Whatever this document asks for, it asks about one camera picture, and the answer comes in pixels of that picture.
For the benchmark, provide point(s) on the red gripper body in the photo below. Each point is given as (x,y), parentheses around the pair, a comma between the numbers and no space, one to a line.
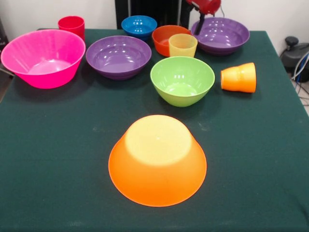
(205,6)

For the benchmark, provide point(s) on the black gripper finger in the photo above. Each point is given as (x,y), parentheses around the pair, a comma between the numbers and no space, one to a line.
(200,24)

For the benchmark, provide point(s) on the purple bowl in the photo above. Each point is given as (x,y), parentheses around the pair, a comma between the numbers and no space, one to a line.
(222,33)
(116,58)

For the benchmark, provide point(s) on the yellow cup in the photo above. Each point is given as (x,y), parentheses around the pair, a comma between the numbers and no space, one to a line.
(182,49)

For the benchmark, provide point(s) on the large orange bowl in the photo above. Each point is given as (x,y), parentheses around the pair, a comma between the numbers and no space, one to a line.
(157,174)

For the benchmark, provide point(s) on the small orange bowl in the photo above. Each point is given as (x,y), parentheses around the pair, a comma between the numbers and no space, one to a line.
(160,43)

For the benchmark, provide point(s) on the blue bowl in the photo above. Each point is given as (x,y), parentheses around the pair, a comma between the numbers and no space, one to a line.
(138,26)

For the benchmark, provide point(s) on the orange cup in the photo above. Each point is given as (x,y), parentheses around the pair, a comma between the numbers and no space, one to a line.
(239,77)

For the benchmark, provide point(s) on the green bowl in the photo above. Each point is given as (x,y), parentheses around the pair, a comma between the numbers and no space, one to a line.
(182,94)

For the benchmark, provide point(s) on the red cup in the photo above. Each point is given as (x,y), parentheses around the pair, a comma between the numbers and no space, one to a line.
(71,24)

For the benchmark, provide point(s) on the large pink bowl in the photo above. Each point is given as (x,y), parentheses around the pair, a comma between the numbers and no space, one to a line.
(48,77)

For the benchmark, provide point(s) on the dark green table cloth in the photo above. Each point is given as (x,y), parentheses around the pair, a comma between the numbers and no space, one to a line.
(72,157)

